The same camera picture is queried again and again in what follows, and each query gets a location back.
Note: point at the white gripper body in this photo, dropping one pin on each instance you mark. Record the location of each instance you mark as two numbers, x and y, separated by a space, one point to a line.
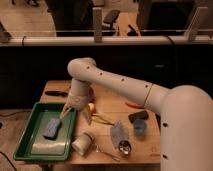
80 94

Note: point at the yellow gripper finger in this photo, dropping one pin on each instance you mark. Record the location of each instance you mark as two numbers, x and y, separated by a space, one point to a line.
65 110
87 115

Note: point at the white paper cup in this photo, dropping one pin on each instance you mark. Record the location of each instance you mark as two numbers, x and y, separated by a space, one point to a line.
82 143

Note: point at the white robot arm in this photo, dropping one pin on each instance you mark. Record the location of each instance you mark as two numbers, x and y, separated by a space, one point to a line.
186 142

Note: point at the blue plastic cup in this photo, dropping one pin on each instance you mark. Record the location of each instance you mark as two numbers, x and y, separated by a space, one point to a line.
139 127

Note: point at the blue sponge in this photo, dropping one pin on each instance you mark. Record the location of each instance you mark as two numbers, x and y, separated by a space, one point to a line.
51 129

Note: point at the green plastic tray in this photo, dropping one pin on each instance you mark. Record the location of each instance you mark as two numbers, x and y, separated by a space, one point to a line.
33 132

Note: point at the silver fork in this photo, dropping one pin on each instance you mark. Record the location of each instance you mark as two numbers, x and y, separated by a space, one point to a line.
99 150

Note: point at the white cloth in tray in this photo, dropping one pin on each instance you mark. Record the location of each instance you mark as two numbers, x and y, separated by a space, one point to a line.
48 147

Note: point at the black rectangular block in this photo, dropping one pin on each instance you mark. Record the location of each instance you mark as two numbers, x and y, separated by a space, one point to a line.
138 115

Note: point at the black handled tool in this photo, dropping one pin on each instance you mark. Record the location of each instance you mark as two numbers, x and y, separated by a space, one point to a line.
56 93

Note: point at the white rail bar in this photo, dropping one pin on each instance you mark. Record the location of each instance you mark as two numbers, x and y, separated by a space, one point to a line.
106 41

